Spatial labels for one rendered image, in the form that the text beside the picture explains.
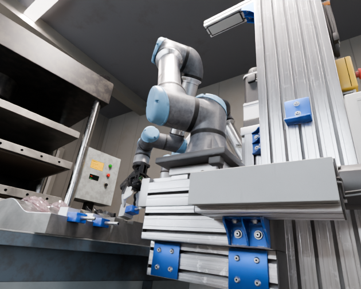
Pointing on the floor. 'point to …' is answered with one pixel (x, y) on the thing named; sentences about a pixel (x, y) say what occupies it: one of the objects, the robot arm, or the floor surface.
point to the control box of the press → (97, 179)
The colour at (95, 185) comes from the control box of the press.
